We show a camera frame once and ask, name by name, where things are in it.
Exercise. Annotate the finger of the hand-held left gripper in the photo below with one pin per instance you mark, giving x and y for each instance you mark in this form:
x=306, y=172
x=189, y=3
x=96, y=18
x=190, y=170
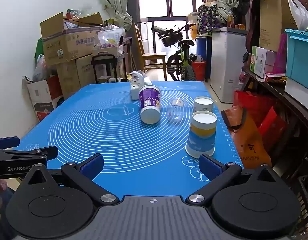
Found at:
x=50, y=152
x=7, y=141

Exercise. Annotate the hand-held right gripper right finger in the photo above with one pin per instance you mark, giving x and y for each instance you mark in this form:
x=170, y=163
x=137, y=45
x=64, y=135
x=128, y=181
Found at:
x=209, y=167

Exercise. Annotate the floral cloth bundle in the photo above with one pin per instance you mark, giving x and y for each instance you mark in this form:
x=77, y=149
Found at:
x=210, y=17

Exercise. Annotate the person's left hand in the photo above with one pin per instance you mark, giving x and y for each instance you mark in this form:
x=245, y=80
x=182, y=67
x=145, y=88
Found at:
x=2, y=186

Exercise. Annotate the wooden chair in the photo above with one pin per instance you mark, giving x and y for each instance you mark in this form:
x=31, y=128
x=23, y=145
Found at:
x=154, y=57

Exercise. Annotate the white plastic bag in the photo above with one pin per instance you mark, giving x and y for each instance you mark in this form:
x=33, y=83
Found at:
x=299, y=12

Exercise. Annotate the blue silicone baking mat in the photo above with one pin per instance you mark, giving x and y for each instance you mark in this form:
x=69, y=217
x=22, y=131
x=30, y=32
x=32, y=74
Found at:
x=113, y=142

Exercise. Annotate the grey plastic bag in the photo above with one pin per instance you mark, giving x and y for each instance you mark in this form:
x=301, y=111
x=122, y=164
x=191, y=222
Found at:
x=40, y=68

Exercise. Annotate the black metal cart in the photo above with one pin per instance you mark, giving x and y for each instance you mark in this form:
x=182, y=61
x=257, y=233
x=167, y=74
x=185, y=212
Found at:
x=103, y=56

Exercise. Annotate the blue plastic barrel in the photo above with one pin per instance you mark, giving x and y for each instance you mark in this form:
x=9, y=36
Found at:
x=201, y=47

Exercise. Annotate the purple paper cup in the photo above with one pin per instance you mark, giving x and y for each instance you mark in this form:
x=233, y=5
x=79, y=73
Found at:
x=149, y=100

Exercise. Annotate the dark wooden shelf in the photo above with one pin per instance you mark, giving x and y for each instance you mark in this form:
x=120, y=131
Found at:
x=291, y=100

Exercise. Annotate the clear plastic bin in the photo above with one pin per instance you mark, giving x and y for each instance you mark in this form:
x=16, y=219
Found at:
x=110, y=36

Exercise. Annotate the red paper bag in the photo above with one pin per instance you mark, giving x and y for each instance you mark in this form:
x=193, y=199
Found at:
x=254, y=105

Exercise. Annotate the red plastic bucket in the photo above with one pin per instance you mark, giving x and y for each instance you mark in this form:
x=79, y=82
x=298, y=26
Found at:
x=199, y=71

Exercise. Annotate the tall brown cardboard box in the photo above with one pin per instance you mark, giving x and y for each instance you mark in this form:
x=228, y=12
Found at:
x=274, y=22

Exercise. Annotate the blue and yellow paper cup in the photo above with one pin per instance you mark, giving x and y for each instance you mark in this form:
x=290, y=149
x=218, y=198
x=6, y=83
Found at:
x=201, y=135

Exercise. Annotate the plain white paper cup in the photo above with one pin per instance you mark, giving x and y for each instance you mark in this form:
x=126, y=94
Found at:
x=203, y=103

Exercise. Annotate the green and white carton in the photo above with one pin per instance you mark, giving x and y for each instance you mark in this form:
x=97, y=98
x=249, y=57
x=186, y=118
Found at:
x=259, y=60

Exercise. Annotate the orange paper bag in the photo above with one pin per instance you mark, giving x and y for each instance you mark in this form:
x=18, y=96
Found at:
x=249, y=142

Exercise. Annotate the maroon hanging bag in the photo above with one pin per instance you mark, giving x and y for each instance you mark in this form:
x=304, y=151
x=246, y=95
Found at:
x=252, y=22

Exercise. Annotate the large open cardboard box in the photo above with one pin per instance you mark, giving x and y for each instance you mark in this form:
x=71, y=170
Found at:
x=66, y=45

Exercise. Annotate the clear plastic cup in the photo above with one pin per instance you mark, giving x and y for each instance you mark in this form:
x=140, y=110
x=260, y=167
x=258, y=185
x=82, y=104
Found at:
x=175, y=112

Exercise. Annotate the person's dark blue clothing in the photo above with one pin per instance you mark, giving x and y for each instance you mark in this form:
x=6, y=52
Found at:
x=6, y=230

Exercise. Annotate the white and red cardboard box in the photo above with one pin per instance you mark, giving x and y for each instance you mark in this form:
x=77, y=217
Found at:
x=43, y=97

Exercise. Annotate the green and black bicycle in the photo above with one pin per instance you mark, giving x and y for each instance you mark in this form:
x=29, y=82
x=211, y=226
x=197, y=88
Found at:
x=184, y=66

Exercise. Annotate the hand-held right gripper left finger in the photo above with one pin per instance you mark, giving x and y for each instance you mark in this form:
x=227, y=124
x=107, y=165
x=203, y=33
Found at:
x=91, y=167

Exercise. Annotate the white storage box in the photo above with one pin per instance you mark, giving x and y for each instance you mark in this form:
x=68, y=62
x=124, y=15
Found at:
x=299, y=95

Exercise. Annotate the orange drink bottle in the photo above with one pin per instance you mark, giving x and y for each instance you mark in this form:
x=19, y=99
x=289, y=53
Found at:
x=230, y=20

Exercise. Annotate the teal plastic storage box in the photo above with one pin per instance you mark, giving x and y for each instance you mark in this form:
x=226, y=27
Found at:
x=300, y=57

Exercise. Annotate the white chest freezer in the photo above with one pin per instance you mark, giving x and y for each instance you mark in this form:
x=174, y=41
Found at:
x=226, y=62

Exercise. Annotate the brown stacked cardboard box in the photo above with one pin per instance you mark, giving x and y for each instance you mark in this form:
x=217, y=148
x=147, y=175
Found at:
x=73, y=77

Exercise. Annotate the white tissue pack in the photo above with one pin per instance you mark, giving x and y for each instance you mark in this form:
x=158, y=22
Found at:
x=136, y=88

